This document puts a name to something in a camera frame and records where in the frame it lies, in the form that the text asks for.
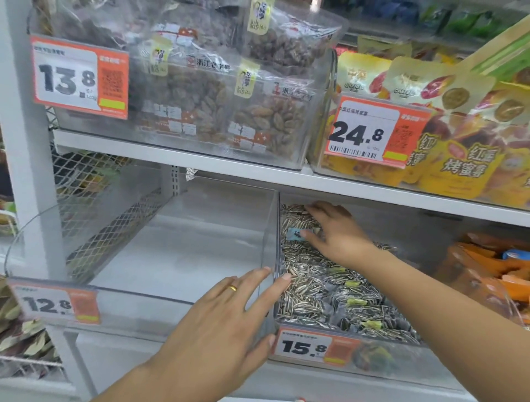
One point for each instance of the stack of yellow snack bags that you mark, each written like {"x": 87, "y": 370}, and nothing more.
{"x": 476, "y": 165}

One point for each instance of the white paper scrap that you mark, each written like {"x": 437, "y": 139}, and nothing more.
{"x": 191, "y": 174}

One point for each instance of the orange white price tag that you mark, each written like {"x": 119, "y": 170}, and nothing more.
{"x": 302, "y": 347}
{"x": 364, "y": 132}
{"x": 45, "y": 304}
{"x": 66, "y": 78}

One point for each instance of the empty clear plastic bin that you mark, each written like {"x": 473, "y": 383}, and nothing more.
{"x": 186, "y": 248}

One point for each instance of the person's right hand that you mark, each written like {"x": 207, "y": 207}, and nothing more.
{"x": 348, "y": 240}

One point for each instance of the clear bin of nut bags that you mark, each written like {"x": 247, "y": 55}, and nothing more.
{"x": 207, "y": 91}

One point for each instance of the person's right forearm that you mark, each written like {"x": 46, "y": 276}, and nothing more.
{"x": 455, "y": 331}

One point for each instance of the green beige snack bag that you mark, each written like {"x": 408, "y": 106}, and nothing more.
{"x": 505, "y": 54}

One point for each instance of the person's left hand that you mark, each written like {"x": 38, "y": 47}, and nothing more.
{"x": 215, "y": 348}

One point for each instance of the pile of brown snack bags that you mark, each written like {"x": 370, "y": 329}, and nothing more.
{"x": 20, "y": 331}

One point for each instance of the white store shelf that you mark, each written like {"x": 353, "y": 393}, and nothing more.
{"x": 248, "y": 170}

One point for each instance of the sunflower seed packets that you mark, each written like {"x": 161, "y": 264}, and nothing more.
{"x": 323, "y": 290}

